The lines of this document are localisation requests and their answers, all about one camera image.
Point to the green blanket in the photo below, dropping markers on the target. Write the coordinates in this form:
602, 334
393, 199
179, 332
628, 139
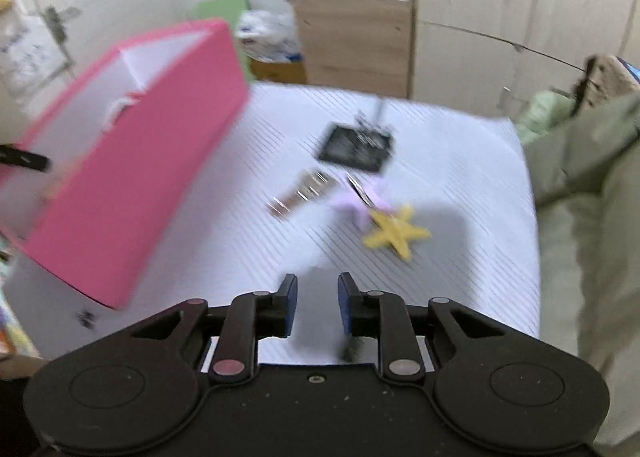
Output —
590, 237

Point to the colourful printed cloth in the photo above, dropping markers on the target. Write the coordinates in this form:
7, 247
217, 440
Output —
12, 317

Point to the white plastic bag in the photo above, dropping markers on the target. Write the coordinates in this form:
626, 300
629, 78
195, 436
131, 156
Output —
267, 34

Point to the small metal scissors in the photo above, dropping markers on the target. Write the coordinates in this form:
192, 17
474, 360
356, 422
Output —
362, 189

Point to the pink storage box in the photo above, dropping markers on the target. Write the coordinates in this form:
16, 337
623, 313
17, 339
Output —
150, 177

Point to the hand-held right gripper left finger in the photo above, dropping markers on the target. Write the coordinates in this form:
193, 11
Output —
293, 307

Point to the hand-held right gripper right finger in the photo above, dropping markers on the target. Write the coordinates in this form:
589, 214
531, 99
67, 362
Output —
344, 307

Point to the green chair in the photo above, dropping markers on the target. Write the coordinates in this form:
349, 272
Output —
222, 9

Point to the white striped bed sheet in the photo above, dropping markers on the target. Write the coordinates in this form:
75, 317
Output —
450, 177

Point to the black card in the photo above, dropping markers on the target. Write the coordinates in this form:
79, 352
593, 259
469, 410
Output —
350, 152

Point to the purple starfish toy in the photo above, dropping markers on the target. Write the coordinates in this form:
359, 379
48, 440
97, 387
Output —
350, 202

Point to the small black item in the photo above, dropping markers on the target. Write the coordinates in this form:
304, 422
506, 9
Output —
87, 319

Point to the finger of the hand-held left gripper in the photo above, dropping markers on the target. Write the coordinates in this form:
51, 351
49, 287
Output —
27, 159

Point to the white door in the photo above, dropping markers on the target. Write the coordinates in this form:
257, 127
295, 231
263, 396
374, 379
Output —
30, 12

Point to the yellow starfish toy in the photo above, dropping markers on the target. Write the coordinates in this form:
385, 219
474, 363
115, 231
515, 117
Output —
395, 232

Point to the wooden shelf cabinet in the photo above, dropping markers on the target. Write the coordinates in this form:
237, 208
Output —
350, 42

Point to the wooden wardrobe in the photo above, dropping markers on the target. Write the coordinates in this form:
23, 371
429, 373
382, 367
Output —
525, 2

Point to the brown cardboard box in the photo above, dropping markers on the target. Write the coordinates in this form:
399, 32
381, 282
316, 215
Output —
277, 71

